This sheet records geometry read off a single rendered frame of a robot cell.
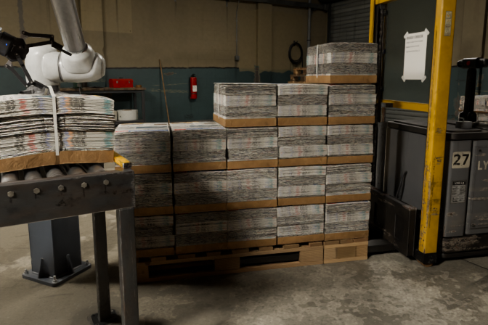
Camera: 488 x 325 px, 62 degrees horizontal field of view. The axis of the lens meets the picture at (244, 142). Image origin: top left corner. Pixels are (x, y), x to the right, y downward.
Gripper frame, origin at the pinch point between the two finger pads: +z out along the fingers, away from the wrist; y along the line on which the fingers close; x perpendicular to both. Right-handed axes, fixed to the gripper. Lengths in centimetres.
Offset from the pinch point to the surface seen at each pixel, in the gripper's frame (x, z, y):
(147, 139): -45, 54, 10
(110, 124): 13.4, 20.5, 9.9
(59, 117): 13.1, 5.0, 14.3
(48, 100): 13.4, -0.3, 10.8
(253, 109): -29, 95, -28
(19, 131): 13.4, -3.8, 23.4
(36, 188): 30.1, 5.7, 35.0
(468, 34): -305, 609, -403
